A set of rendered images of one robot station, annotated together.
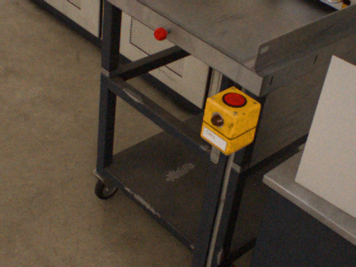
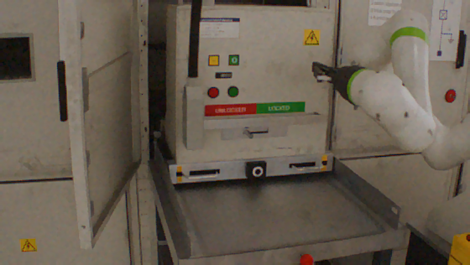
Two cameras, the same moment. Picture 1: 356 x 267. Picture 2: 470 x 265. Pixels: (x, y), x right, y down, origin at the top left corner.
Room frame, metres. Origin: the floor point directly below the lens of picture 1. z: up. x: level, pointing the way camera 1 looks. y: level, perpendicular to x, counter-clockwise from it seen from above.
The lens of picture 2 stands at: (1.01, 1.06, 1.46)
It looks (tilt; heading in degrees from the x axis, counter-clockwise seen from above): 17 degrees down; 303
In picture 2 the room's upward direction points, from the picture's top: 2 degrees clockwise
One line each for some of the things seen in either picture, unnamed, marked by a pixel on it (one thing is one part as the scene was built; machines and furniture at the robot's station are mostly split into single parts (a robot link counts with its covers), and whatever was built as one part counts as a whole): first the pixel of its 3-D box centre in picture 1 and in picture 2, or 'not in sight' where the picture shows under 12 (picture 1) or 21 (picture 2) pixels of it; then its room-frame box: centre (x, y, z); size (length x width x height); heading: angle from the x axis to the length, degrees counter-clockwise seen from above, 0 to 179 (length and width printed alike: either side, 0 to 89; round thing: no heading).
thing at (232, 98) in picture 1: (234, 101); not in sight; (1.06, -0.09, 0.90); 0.04 x 0.04 x 0.02
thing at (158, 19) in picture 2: not in sight; (200, 22); (2.43, -0.77, 1.28); 0.58 x 0.02 x 0.19; 49
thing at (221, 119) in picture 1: (215, 121); not in sight; (1.03, -0.06, 0.87); 0.03 x 0.01 x 0.03; 49
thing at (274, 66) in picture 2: not in sight; (257, 88); (1.77, -0.20, 1.15); 0.48 x 0.01 x 0.48; 49
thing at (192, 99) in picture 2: not in sight; (192, 116); (1.85, 0.00, 1.09); 0.08 x 0.05 x 0.17; 139
